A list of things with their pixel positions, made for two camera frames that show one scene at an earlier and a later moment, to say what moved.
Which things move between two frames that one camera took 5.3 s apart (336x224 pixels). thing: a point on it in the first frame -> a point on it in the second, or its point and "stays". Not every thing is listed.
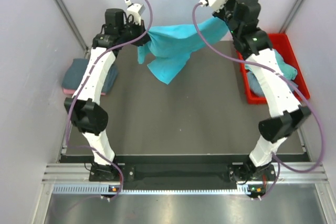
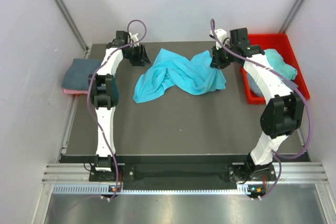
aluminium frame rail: (289, 173) stays
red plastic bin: (281, 44) stays
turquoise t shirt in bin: (289, 71) stays
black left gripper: (140, 29) -> (142, 58)
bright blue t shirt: (168, 46) -> (198, 76)
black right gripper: (229, 2) -> (216, 63)
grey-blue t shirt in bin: (255, 86) stays
